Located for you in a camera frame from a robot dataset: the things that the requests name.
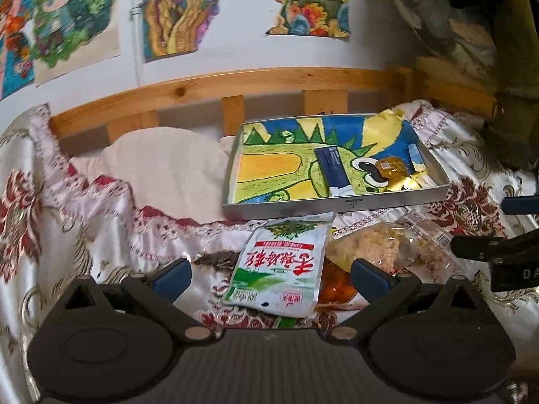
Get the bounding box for gold wrapped candy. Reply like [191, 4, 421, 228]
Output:
[376, 156, 422, 193]

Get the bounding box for dark blue stick packet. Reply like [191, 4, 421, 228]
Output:
[314, 145, 353, 198]

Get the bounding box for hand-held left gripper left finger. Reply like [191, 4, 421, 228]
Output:
[57, 258, 216, 344]

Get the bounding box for green plush toy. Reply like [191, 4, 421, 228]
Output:
[480, 0, 539, 171]

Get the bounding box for green white snack packet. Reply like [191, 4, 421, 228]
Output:
[221, 212, 336, 317]

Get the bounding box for light blue stick packet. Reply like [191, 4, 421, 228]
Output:
[406, 143, 435, 188]

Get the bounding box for orange snack packet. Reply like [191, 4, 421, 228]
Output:
[315, 260, 363, 310]

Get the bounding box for clear packet of crumbly snack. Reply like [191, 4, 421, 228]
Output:
[327, 221, 406, 279]

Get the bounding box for cartoon girl wall poster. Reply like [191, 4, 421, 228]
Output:
[33, 0, 121, 88]

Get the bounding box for dinosaur crayon drawing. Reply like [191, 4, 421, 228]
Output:
[229, 108, 427, 203]

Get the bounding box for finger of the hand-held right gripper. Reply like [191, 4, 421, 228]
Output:
[450, 224, 539, 264]
[501, 194, 539, 215]

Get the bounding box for white pillow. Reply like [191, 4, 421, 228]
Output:
[69, 126, 237, 226]

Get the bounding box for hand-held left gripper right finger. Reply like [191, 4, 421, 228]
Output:
[326, 259, 485, 344]

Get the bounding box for yellow swirl wall poster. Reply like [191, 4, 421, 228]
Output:
[142, 0, 254, 65]

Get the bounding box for silver metal tray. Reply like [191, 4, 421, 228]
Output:
[222, 112, 450, 222]

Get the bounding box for patterned grey cloth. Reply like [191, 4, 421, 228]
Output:
[377, 0, 539, 74]

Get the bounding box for teal edged wall poster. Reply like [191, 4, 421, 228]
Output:
[0, 0, 35, 101]

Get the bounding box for clear packet with red label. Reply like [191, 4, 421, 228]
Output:
[395, 210, 469, 279]

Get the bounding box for floral satin blanket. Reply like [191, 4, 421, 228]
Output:
[0, 100, 539, 404]

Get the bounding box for green creature wall poster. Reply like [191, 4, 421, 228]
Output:
[252, 0, 351, 42]

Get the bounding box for wooden bed frame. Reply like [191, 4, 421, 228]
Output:
[48, 57, 506, 143]

